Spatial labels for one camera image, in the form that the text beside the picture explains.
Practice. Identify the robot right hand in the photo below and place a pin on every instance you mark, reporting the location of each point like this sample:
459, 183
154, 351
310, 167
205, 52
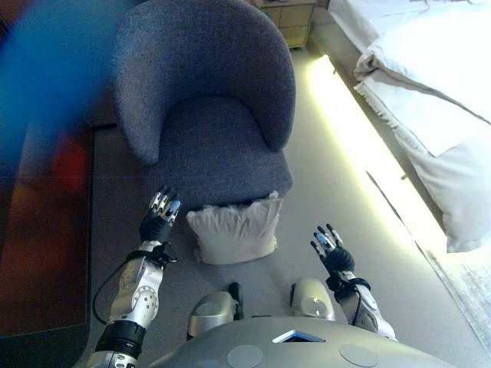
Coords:
339, 260

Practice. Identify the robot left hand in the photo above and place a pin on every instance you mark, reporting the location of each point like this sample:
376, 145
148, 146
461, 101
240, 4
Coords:
153, 228

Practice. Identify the white fringed cushion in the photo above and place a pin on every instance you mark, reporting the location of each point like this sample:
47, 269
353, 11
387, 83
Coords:
234, 234

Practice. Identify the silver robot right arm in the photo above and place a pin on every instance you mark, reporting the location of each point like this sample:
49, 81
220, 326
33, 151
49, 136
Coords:
368, 310

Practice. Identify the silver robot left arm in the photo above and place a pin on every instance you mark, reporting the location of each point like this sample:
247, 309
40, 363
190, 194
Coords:
138, 295

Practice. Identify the silver robot right leg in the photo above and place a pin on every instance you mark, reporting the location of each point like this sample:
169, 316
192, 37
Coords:
312, 301

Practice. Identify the silver robot leg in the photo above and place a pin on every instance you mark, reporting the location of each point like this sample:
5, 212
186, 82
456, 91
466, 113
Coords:
211, 310
312, 301

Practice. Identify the grey robot torso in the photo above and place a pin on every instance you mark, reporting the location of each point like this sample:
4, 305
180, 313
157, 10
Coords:
299, 352

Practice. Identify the silver robot left leg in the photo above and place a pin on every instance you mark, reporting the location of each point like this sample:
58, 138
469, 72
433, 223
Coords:
211, 310

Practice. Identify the glossy dark reflective cabinet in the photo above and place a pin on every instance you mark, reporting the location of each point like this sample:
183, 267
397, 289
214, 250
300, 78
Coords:
42, 249

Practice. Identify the pale textured rug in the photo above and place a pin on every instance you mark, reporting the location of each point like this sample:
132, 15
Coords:
468, 291

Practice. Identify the bed with white duvet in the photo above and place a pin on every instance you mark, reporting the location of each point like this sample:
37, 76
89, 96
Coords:
441, 115

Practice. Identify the grey fabric armchair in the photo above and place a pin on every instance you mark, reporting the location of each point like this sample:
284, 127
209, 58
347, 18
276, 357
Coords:
207, 57

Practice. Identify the light wooden nightstand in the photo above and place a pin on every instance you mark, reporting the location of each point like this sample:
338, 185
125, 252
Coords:
291, 23

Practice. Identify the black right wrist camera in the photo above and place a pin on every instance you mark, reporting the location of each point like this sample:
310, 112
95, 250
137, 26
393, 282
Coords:
334, 283

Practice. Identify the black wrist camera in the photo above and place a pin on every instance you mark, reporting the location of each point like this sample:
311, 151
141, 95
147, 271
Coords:
165, 255
334, 283

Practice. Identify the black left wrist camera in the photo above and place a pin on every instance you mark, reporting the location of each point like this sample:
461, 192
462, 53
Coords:
165, 255

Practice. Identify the grey bed frame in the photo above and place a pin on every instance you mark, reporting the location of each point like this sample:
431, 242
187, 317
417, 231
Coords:
337, 50

